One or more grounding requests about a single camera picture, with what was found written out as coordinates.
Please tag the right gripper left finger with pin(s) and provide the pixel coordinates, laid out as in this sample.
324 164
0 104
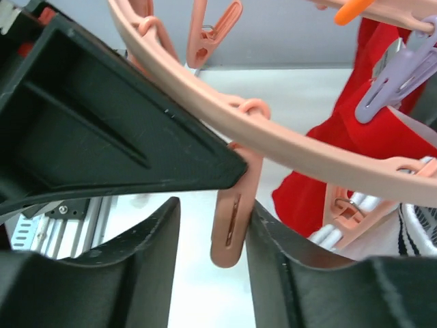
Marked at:
127 281

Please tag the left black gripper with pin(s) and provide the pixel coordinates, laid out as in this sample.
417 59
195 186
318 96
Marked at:
79 121

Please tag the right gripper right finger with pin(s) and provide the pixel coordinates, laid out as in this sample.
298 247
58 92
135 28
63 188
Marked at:
272 251

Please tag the pink clothes peg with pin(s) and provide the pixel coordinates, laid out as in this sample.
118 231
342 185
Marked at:
233 211
203 39
349 217

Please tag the pink round clip hanger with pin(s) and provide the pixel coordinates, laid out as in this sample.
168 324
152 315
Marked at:
383 178

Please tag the red sock white cuff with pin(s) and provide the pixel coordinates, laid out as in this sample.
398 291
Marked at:
299 200

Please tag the purple clothes peg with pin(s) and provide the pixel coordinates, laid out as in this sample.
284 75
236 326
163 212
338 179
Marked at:
397 74

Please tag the orange clothes peg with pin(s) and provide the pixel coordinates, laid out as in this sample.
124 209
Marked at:
350 10

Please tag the aluminium mounting rail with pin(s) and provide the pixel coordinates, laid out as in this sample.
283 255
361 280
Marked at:
69 230

